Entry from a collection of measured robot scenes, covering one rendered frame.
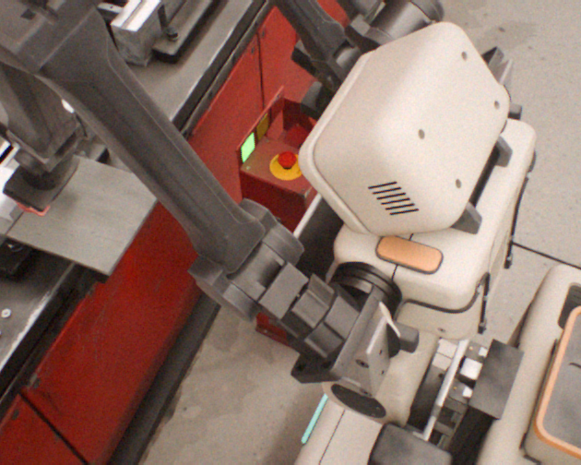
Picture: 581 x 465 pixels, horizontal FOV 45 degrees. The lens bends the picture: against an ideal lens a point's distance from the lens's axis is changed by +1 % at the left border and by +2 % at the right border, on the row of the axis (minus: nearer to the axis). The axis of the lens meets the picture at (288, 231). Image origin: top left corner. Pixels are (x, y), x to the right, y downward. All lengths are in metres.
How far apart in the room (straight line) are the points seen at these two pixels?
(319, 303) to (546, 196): 1.80
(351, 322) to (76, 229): 0.54
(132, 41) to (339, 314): 0.90
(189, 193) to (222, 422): 1.43
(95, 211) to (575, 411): 0.78
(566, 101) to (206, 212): 2.25
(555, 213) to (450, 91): 1.72
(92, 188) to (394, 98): 0.61
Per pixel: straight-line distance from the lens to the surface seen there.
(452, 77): 0.78
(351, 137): 0.72
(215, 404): 2.04
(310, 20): 1.21
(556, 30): 3.08
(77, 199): 1.18
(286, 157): 1.42
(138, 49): 1.51
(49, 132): 0.86
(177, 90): 1.48
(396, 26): 1.00
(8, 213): 1.20
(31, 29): 0.52
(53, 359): 1.34
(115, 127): 0.58
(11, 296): 1.27
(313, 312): 0.75
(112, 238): 1.12
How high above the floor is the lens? 1.90
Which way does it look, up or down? 56 degrees down
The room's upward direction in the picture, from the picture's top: 2 degrees counter-clockwise
